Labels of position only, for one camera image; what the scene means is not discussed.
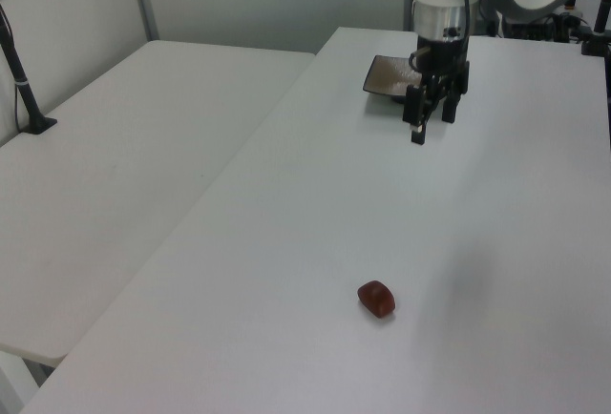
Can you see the dark square ceramic plate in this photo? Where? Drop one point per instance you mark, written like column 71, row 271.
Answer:
column 389, row 75

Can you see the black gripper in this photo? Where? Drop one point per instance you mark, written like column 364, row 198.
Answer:
column 441, row 58

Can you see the small red-brown food item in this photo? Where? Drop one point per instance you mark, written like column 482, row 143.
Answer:
column 377, row 299

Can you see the black stand behind table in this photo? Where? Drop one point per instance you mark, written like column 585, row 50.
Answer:
column 596, row 27

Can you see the dark background equipment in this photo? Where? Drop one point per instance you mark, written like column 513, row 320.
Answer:
column 539, row 27

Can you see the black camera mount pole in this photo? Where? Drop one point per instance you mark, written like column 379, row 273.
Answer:
column 21, row 85

